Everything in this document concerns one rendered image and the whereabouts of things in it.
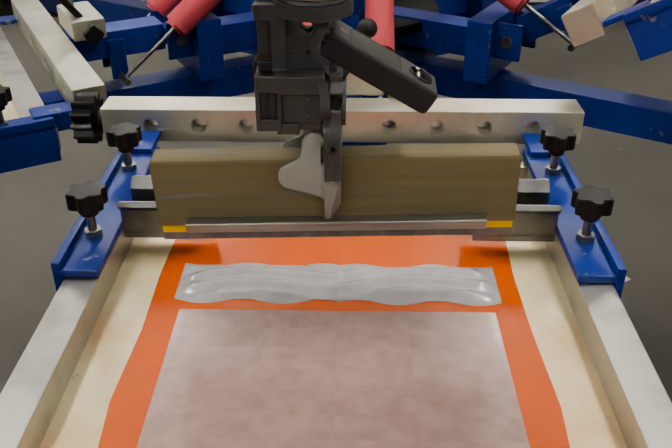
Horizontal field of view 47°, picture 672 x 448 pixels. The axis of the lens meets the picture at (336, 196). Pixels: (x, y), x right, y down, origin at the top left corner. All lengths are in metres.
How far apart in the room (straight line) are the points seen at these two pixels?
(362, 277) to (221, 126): 0.35
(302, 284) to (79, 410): 0.27
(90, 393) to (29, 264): 2.01
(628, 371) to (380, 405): 0.23
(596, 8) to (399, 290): 0.54
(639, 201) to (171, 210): 2.53
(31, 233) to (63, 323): 2.14
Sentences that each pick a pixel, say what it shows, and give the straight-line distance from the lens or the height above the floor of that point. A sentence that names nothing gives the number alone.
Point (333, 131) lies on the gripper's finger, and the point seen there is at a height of 1.18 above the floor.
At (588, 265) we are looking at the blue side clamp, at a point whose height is 1.00.
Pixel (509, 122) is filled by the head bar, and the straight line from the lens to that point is 1.11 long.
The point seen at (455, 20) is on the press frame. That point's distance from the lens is 1.57.
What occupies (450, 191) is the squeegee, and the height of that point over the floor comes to 1.11.
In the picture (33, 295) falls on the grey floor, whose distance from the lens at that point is 2.61.
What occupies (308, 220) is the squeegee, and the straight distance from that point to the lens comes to 0.75.
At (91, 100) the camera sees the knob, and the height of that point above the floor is 1.05.
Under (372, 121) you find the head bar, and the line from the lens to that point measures 1.09.
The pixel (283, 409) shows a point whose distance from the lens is 0.73.
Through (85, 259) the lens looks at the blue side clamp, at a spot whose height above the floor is 1.00.
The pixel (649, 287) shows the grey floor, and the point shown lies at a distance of 2.66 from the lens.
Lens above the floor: 1.47
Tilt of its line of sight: 30 degrees down
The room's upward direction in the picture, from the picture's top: straight up
